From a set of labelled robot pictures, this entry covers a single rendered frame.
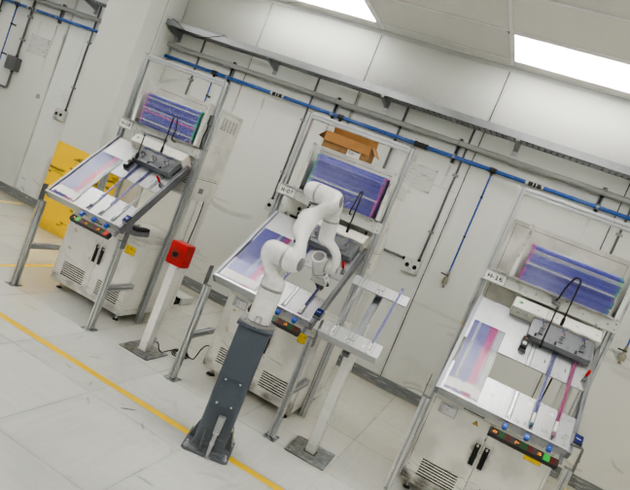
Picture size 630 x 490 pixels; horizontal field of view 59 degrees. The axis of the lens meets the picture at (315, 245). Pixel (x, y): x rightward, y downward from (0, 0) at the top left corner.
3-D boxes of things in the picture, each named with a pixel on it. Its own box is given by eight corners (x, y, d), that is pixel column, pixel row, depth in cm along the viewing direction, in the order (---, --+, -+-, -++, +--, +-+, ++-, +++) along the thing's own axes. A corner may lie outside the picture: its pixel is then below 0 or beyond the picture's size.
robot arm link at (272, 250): (274, 294, 272) (292, 249, 269) (245, 278, 280) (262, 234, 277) (286, 294, 283) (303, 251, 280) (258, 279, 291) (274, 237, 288)
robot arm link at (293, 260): (273, 267, 284) (298, 280, 277) (265, 257, 273) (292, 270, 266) (324, 191, 298) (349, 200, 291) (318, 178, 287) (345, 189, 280)
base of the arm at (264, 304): (272, 334, 272) (287, 299, 270) (236, 320, 272) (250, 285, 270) (277, 325, 291) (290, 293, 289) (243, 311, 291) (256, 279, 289)
